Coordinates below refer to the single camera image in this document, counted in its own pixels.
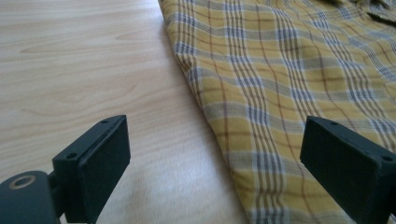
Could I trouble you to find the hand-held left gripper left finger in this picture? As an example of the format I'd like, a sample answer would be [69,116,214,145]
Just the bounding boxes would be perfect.
[51,114,132,224]

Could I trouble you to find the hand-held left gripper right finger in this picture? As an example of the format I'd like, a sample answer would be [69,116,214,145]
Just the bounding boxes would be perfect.
[299,115,396,224]

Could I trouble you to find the yellow plaid short-sleeved shirt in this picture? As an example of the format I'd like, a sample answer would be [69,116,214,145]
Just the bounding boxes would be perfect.
[158,0,396,224]

